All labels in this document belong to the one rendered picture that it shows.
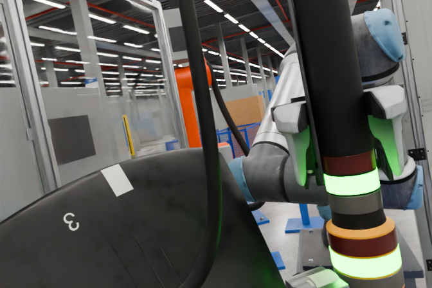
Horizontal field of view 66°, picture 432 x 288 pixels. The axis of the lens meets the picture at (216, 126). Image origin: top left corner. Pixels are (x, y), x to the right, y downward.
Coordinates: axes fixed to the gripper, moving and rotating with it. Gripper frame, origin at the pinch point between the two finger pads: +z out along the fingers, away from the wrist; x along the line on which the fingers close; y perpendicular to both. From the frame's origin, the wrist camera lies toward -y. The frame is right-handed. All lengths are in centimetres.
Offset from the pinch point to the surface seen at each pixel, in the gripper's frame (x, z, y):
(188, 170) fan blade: 14.3, -8.7, 4.1
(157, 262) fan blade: 14.5, -0.8, 9.4
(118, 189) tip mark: 18.8, -3.6, 4.1
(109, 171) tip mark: 19.9, -4.4, 2.6
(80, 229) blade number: 20.2, 0.1, 6.1
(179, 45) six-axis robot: 158, -359, -87
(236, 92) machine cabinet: 275, -1038, -45
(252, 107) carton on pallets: 176, -784, 9
